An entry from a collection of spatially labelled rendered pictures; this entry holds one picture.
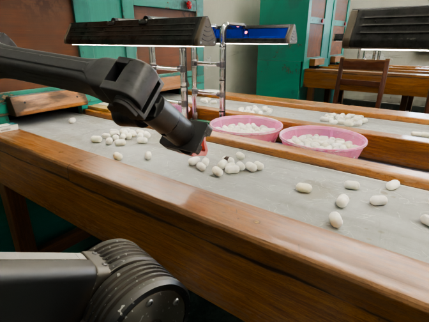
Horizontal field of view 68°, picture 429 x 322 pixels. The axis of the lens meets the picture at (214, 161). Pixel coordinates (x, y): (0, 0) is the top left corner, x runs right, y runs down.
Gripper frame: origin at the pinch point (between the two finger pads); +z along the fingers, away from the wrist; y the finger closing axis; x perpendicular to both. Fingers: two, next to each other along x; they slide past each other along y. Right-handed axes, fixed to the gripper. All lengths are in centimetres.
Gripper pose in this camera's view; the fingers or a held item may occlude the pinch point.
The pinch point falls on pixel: (204, 151)
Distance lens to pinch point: 72.1
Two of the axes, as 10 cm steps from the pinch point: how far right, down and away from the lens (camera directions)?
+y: -8.0, -2.1, 5.6
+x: -3.8, 9.0, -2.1
